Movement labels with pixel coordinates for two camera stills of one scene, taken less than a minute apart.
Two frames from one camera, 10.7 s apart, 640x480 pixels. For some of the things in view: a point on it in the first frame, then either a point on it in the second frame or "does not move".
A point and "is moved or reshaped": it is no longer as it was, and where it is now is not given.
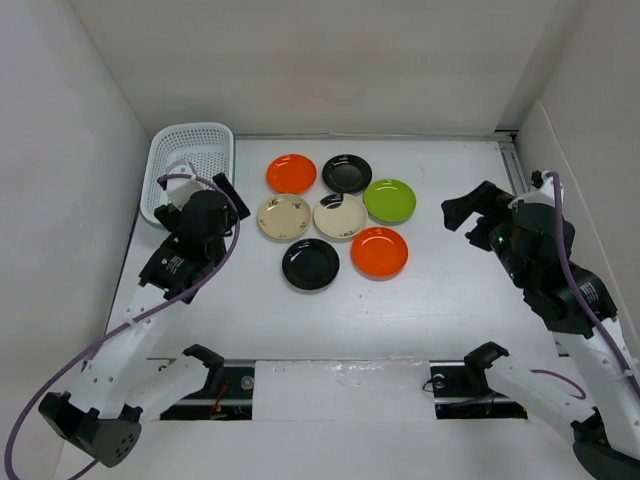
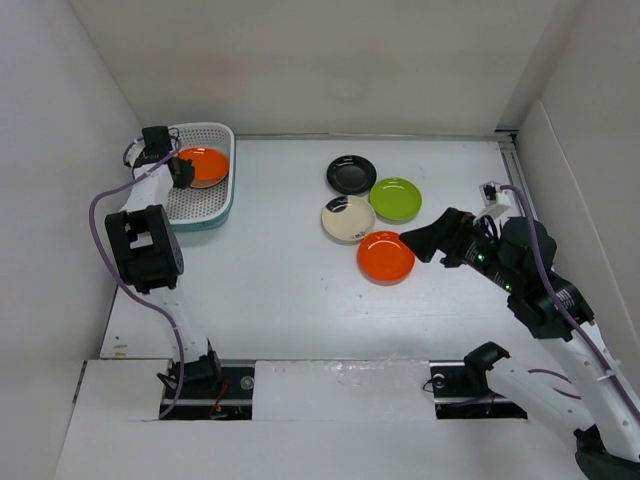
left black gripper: (171, 216) -> (186, 175)
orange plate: (291, 174) -> (208, 163)
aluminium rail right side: (511, 161) does not move
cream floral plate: (284, 216) is moved or reshaped
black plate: (347, 174) does not move
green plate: (389, 200) does not move
